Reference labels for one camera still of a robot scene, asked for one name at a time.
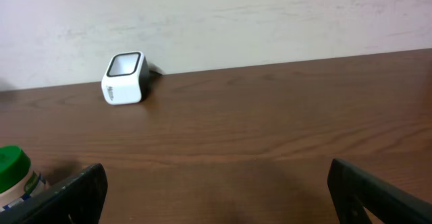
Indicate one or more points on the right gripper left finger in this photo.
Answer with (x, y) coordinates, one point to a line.
(77, 199)

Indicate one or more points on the white barcode scanner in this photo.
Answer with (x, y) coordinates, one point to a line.
(127, 79)

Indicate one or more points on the green lid white jar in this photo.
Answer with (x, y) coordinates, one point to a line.
(19, 181)

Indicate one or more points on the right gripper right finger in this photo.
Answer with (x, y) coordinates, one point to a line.
(355, 191)

